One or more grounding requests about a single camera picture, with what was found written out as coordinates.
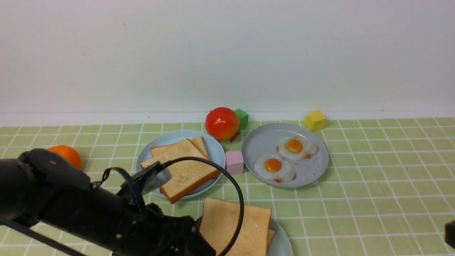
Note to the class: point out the red tomato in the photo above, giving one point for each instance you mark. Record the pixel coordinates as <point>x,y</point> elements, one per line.
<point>222,124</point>

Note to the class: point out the pink wooden cube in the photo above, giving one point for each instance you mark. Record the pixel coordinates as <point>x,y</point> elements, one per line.
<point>234,162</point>

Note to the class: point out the yellow wooden cube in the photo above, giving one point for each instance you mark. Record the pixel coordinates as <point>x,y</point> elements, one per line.
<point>316,121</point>

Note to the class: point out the orange mandarin fruit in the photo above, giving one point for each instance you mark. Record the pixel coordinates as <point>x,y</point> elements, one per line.
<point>69,154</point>

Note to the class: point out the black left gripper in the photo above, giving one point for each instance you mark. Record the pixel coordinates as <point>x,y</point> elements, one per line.
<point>155,234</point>

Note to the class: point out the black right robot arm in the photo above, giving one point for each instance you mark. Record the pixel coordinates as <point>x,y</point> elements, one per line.
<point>450,234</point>

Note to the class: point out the fried egg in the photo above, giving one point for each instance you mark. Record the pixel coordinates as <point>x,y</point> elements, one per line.
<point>296,148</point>
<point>273,168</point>

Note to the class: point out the grey plate with toast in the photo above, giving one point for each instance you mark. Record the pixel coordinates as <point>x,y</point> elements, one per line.
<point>215,152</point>

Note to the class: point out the back fried egg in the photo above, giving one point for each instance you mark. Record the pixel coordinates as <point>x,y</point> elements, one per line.
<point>296,148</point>

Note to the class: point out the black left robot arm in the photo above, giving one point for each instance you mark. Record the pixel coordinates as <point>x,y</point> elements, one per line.
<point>41,186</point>

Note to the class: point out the lower left fried egg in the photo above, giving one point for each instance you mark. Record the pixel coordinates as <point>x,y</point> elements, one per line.
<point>273,168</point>

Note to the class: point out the green wooden cube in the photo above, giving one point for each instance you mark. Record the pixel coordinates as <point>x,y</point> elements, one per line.
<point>243,118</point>

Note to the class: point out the toast slice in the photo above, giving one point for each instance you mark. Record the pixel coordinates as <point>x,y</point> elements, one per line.
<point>270,236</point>
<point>186,175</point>
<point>220,208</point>

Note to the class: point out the grey plate with eggs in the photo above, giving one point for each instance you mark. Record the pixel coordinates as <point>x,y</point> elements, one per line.
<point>264,140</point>

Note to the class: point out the light blue front plate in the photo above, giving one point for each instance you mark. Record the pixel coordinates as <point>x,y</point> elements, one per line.
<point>282,243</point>

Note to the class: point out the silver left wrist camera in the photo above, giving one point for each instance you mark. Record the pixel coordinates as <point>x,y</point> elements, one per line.
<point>145,181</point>

